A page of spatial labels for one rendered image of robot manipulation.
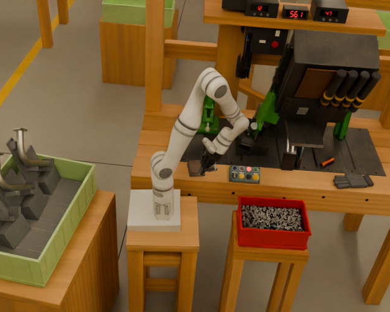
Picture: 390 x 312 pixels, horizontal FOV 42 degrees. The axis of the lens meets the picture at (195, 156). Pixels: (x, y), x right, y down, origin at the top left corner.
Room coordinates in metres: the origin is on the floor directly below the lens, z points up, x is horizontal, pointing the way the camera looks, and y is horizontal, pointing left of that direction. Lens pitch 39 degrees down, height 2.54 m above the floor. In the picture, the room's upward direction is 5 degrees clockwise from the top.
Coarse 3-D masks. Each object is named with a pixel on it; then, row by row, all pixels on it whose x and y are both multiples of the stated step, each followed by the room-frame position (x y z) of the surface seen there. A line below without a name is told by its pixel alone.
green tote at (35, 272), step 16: (64, 160) 1.86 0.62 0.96; (64, 176) 1.86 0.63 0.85; (80, 176) 1.85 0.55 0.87; (80, 192) 1.66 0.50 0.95; (80, 208) 1.65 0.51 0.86; (64, 224) 1.48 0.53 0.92; (64, 240) 1.46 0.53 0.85; (0, 256) 1.26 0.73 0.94; (16, 256) 1.26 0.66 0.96; (48, 256) 1.32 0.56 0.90; (0, 272) 1.27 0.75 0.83; (16, 272) 1.26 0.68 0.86; (32, 272) 1.25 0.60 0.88; (48, 272) 1.29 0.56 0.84
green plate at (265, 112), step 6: (270, 90) 2.19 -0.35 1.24; (270, 96) 2.15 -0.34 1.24; (276, 96) 2.10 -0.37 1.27; (264, 102) 2.19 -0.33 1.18; (270, 102) 2.11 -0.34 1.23; (264, 108) 2.14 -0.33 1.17; (270, 108) 2.11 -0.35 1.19; (258, 114) 2.19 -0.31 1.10; (264, 114) 2.10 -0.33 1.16; (270, 114) 2.11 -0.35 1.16; (276, 114) 2.11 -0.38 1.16; (258, 120) 2.14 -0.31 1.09; (264, 120) 2.11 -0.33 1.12; (270, 120) 2.11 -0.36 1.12; (276, 120) 2.11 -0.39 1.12
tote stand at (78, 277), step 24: (96, 192) 1.83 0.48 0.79; (96, 216) 1.67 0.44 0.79; (72, 240) 1.51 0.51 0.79; (96, 240) 1.57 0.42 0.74; (72, 264) 1.38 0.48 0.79; (96, 264) 1.55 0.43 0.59; (0, 288) 1.22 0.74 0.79; (24, 288) 1.23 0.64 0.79; (48, 288) 1.24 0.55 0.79; (72, 288) 1.29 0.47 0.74; (96, 288) 1.52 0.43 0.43
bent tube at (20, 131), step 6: (18, 132) 1.76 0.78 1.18; (18, 138) 1.74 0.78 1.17; (18, 144) 1.72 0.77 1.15; (18, 150) 1.70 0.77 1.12; (24, 150) 1.71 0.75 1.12; (24, 156) 1.70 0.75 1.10; (24, 162) 1.69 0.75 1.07; (30, 162) 1.71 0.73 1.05; (36, 162) 1.75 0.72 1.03; (42, 162) 1.79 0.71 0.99; (48, 162) 1.83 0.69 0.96
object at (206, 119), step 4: (212, 104) 2.32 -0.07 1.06; (204, 108) 2.32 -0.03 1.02; (208, 108) 2.30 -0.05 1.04; (212, 108) 2.30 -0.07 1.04; (204, 112) 2.31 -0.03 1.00; (208, 112) 2.29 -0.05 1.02; (212, 112) 2.31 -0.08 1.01; (204, 116) 2.29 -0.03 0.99; (208, 116) 2.28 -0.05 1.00; (212, 116) 2.30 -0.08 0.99; (204, 120) 2.28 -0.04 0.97; (208, 120) 2.26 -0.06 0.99; (212, 120) 2.28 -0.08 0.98
